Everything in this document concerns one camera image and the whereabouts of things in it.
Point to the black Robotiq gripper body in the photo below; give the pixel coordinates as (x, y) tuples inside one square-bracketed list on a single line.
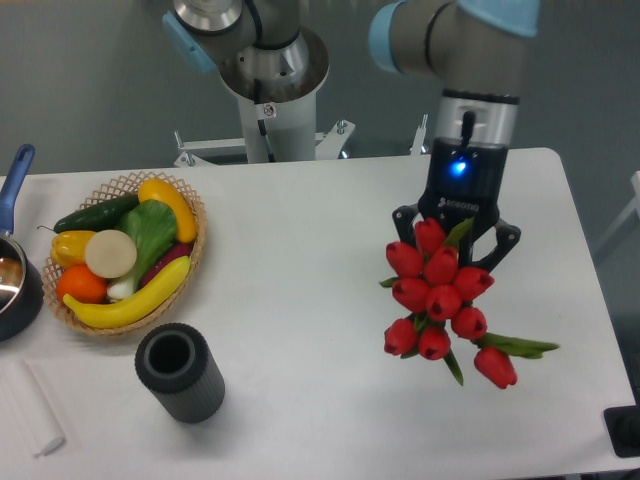
[(463, 182)]

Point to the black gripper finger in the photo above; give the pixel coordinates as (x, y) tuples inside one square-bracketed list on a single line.
[(403, 219), (507, 237)]

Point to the red tulip bouquet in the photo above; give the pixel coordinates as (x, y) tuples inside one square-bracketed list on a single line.
[(438, 287)]

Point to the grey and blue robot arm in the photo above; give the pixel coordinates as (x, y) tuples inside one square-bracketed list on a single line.
[(477, 48)]

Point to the black device at edge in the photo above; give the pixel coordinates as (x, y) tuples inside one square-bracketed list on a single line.
[(623, 428)]

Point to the purple eggplant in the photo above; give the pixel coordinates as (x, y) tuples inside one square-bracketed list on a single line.
[(176, 251)]

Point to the green bok choy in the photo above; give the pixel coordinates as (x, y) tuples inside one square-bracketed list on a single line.
[(152, 227)]

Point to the yellow squash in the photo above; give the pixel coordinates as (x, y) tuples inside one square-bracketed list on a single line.
[(160, 190)]

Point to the dark grey ribbed vase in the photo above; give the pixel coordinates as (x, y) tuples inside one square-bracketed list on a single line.
[(175, 363)]

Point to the green cucumber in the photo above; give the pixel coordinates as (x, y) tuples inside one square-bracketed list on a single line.
[(97, 217)]

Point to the beige round disc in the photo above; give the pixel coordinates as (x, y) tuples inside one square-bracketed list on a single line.
[(110, 254)]

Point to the yellow banana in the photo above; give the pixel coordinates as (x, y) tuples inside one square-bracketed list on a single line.
[(134, 308)]

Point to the orange fruit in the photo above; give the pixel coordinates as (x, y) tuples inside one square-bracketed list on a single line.
[(82, 284)]

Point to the yellow bell pepper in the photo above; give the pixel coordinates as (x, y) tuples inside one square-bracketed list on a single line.
[(68, 248)]

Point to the white folded cloth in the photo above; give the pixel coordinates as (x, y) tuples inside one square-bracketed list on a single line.
[(37, 423)]

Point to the white furniture frame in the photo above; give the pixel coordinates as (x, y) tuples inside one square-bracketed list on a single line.
[(624, 223)]

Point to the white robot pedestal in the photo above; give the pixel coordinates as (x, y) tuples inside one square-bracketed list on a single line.
[(276, 93)]

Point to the blue handled saucepan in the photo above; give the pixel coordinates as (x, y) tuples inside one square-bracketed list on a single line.
[(21, 286)]

